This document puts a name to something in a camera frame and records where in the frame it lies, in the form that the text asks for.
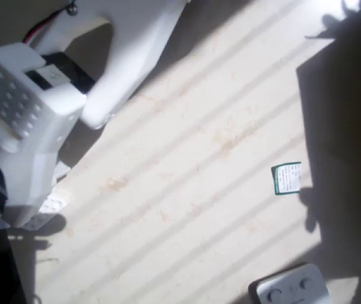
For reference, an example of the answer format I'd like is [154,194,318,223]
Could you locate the green bordered paper label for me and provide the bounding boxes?
[271,161,303,196]

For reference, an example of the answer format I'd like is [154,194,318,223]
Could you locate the white perforated base plate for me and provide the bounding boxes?
[25,186,71,231]

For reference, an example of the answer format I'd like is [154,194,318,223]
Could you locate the white device with round knobs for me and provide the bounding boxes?
[254,263,334,304]

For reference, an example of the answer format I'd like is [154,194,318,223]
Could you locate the red white black servo cable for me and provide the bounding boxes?
[22,3,73,44]

